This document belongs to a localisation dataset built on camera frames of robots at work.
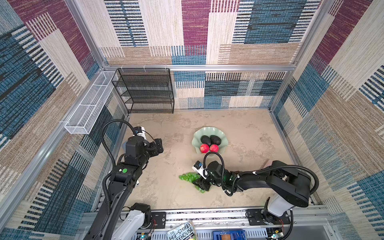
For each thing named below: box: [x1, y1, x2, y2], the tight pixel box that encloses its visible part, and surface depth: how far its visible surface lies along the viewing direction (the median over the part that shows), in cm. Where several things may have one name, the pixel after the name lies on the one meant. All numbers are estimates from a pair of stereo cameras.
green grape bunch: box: [179, 172, 206, 194], surface depth 84 cm
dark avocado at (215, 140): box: [210, 135, 222, 146], surface depth 99 cm
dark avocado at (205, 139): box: [200, 135, 212, 147], surface depth 101 cm
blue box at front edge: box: [212, 229, 248, 240], surface depth 66 cm
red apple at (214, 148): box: [209, 144, 220, 153], surface depth 96 cm
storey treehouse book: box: [167, 220, 197, 240], surface depth 70 cm
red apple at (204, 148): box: [199, 143, 210, 154], surface depth 96 cm
